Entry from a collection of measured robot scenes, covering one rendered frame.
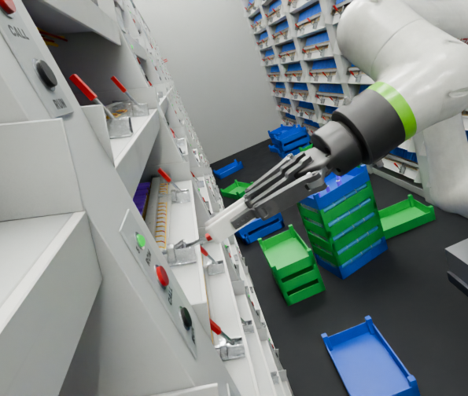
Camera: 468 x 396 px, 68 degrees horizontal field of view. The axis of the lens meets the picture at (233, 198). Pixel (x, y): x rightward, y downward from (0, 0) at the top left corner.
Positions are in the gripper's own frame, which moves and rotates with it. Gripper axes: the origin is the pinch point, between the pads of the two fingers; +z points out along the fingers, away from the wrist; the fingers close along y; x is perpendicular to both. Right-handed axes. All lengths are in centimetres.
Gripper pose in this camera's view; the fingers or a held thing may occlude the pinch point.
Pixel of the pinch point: (230, 220)
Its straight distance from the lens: 50.7
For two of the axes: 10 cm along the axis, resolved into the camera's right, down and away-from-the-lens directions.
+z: -8.2, 5.6, 0.7
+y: -1.3, -3.1, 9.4
